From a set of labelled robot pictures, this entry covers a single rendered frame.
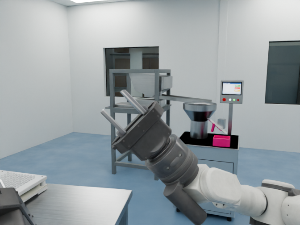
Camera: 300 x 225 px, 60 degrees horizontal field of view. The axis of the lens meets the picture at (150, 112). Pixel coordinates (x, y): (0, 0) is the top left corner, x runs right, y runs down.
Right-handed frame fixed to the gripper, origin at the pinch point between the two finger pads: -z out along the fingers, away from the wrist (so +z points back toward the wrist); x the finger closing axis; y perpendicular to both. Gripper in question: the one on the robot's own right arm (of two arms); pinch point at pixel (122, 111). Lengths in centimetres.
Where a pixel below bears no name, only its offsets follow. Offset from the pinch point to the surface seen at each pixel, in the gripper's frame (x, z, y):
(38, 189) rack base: 50, 11, 84
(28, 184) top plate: 50, 6, 81
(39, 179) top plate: 47, 8, 86
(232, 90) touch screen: -110, 97, 192
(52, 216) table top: 47, 20, 63
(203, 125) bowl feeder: -64, 103, 200
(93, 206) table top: 35, 32, 66
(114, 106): -18, 37, 313
